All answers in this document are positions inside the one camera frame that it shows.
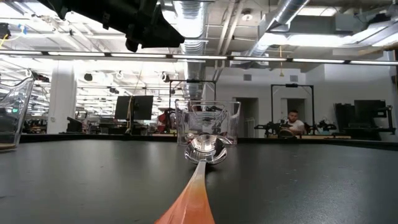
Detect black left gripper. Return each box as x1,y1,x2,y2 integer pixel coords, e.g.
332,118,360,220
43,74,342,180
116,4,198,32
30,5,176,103
45,0,186,53

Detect black monitor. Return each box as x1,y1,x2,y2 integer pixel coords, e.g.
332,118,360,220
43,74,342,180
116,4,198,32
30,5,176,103
114,95,154,121

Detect red machine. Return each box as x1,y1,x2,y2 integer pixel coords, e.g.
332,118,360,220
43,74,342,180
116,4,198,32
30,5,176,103
157,108,177,134

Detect clear plastic bin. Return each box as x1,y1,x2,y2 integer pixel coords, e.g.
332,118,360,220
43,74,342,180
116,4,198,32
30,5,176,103
0,76,35,153
175,100,242,146

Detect long ceiling light bar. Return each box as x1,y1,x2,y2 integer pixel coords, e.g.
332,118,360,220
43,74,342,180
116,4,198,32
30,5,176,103
0,49,398,67

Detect white column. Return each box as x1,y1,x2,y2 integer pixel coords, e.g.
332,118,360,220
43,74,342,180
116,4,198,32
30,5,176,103
46,60,77,135

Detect person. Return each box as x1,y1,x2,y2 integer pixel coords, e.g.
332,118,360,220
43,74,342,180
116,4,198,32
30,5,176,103
284,109,307,136

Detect black equipment rack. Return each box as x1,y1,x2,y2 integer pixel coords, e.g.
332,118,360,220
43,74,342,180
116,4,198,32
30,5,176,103
334,98,397,141

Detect wide silver ventilation duct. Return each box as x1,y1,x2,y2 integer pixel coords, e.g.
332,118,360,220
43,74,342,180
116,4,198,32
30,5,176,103
172,0,208,100

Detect yellow hanging cable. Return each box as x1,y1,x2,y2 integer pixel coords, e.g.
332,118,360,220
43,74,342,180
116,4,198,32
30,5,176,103
125,72,141,135

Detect silver spoon orange handle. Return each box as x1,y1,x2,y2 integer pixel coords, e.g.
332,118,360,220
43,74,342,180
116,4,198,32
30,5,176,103
154,134,228,224

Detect narrow silver ventilation duct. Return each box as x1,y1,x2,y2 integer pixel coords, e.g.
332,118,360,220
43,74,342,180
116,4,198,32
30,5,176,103
248,0,311,58

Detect black frame stand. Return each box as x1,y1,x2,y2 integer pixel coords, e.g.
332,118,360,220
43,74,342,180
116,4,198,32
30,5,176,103
270,83,315,125

